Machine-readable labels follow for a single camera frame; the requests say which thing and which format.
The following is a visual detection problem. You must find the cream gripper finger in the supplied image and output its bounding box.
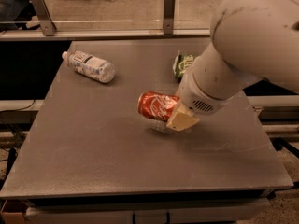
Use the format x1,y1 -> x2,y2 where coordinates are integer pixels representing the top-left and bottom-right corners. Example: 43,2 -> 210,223
166,102 -> 200,132

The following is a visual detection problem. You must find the red coke can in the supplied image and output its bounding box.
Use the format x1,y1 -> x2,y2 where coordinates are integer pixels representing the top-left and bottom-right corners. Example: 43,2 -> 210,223
137,91 -> 179,121

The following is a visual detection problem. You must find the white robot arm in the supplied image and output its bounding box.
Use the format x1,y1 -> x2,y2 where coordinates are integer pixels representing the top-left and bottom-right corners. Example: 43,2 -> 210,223
166,0 -> 299,132

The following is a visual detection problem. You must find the green jalapeno chip bag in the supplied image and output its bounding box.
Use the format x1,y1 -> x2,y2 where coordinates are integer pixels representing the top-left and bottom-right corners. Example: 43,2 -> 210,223
173,52 -> 199,80

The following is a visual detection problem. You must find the clear plastic water bottle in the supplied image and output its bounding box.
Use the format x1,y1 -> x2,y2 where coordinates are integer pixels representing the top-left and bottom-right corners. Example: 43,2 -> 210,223
62,50 -> 116,83

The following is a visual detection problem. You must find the cardboard box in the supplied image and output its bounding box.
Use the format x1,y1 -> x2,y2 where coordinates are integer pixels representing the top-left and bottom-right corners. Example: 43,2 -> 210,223
1,200 -> 27,224

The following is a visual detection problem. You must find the seated person in jeans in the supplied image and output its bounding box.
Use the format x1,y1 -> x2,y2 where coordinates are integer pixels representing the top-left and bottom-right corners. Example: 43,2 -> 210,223
0,0 -> 30,30

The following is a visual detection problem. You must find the middle metal railing bracket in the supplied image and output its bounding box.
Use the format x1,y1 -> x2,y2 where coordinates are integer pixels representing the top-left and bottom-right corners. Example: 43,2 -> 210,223
163,0 -> 175,35

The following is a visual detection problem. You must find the metal railing bracket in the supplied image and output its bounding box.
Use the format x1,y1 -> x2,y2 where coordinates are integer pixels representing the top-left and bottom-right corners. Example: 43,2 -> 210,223
163,0 -> 175,35
31,0 -> 56,36

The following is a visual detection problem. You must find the metal guard rail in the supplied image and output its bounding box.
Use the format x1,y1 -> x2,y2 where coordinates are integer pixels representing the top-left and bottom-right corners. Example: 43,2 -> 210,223
0,29 -> 210,41

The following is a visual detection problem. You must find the black cable at left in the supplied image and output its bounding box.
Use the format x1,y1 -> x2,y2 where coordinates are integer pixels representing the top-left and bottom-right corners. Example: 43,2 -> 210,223
0,99 -> 36,113

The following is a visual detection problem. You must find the left metal railing bracket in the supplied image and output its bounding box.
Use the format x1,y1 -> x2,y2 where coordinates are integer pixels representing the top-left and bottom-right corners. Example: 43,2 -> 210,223
31,0 -> 56,36

